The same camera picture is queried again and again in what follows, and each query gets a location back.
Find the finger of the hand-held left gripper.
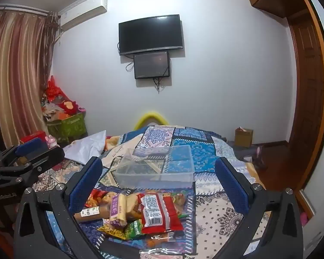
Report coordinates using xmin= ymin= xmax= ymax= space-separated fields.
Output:
xmin=0 ymin=137 xmax=49 ymax=168
xmin=0 ymin=146 xmax=66 ymax=184

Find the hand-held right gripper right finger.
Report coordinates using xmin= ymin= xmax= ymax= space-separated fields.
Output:
xmin=214 ymin=156 xmax=304 ymax=259

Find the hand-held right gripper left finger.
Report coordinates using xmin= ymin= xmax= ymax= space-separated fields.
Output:
xmin=13 ymin=156 xmax=106 ymax=259

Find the orange snack bag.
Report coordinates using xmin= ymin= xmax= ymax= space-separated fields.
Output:
xmin=85 ymin=190 xmax=116 ymax=208

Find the brown sausage green label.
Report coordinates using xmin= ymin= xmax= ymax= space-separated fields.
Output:
xmin=74 ymin=204 xmax=111 ymax=223

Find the orange snack bar clear wrapper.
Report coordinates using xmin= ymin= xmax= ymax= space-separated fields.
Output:
xmin=125 ymin=194 xmax=142 ymax=219

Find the brown snack bag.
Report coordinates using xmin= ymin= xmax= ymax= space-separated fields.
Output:
xmin=173 ymin=193 xmax=191 ymax=208

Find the clear plastic container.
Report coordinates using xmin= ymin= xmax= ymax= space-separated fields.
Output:
xmin=112 ymin=144 xmax=195 ymax=190

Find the red snack packet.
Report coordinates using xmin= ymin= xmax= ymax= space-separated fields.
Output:
xmin=137 ymin=193 xmax=184 ymax=234

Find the red box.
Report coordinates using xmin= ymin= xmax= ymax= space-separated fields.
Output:
xmin=20 ymin=131 xmax=47 ymax=145

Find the pink plush toy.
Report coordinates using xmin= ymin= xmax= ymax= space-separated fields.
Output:
xmin=44 ymin=135 xmax=58 ymax=148

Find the green storage box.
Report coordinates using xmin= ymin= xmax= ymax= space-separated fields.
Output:
xmin=44 ymin=112 xmax=87 ymax=144

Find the white pillow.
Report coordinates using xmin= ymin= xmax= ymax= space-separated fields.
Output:
xmin=63 ymin=130 xmax=107 ymax=165

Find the purple labelled snack stick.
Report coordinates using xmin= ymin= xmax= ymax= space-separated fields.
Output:
xmin=109 ymin=194 xmax=128 ymax=226

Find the dark slipper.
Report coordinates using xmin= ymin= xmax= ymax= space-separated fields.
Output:
xmin=252 ymin=145 xmax=268 ymax=171

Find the patchwork blanket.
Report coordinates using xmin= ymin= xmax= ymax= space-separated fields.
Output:
xmin=30 ymin=125 xmax=268 ymax=259

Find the cardboard box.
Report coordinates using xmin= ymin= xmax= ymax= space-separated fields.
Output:
xmin=234 ymin=126 xmax=254 ymax=148

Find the red plush toy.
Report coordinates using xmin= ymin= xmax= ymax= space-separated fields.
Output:
xmin=60 ymin=100 xmax=81 ymax=117

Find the yellow snack packet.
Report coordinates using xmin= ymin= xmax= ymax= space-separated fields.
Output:
xmin=97 ymin=223 xmax=127 ymax=240

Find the red gift bag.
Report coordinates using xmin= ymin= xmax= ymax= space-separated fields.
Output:
xmin=47 ymin=76 xmax=68 ymax=103

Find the green pea snack packet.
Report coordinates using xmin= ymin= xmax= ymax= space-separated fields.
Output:
xmin=124 ymin=219 xmax=144 ymax=240

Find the striped brown curtain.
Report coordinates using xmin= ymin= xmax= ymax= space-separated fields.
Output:
xmin=0 ymin=11 xmax=59 ymax=148

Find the wooden door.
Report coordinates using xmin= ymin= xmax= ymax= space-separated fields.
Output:
xmin=286 ymin=8 xmax=324 ymax=193

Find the small black monitor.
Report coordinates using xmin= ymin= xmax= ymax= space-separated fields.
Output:
xmin=133 ymin=51 xmax=171 ymax=80

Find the white air conditioner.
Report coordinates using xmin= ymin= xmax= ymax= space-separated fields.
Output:
xmin=58 ymin=0 xmax=108 ymax=32

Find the large black television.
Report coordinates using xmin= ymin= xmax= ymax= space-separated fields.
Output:
xmin=118 ymin=14 xmax=184 ymax=56

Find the yellow foam ring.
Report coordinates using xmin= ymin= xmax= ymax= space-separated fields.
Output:
xmin=133 ymin=112 xmax=169 ymax=131

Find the black monitor cable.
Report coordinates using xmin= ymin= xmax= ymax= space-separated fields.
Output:
xmin=153 ymin=76 xmax=163 ymax=94

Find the white curtain rail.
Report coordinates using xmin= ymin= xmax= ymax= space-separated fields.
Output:
xmin=0 ymin=3 xmax=51 ymax=16

